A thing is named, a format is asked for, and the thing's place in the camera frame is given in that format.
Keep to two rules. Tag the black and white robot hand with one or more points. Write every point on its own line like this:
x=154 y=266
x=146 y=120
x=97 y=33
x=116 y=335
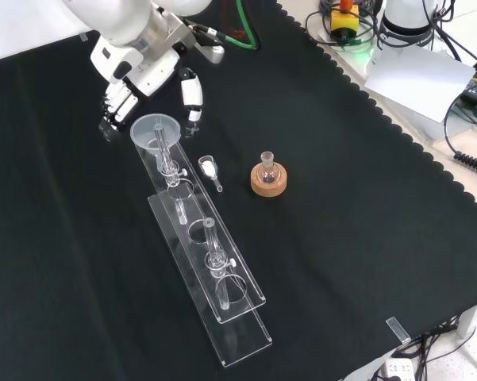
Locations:
x=143 y=73

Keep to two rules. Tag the translucent plastic funnel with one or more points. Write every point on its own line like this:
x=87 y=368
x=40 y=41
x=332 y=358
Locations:
x=143 y=135

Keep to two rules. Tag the glass weighing funnel with powder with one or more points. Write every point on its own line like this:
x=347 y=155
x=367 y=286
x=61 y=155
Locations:
x=207 y=168

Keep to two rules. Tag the clear acrylic funnel stand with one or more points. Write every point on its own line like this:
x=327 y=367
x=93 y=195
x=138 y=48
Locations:
x=244 y=345

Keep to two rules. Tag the glass round-bottom flask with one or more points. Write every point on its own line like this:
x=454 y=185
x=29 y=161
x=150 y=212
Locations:
x=268 y=172

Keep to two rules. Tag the yellow stop button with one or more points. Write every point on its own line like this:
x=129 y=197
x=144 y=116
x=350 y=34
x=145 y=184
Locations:
x=343 y=21

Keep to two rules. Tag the black table cloth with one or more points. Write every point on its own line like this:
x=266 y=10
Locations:
x=361 y=238

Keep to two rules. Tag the pale board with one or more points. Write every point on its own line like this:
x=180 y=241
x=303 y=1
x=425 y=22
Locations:
x=416 y=79

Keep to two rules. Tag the white power strip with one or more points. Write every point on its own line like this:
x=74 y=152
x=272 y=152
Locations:
x=397 y=369

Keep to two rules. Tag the white table leg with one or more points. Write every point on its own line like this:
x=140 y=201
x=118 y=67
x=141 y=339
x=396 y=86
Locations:
x=470 y=323

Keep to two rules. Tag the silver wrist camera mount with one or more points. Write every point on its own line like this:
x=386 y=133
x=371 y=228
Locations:
x=214 y=53

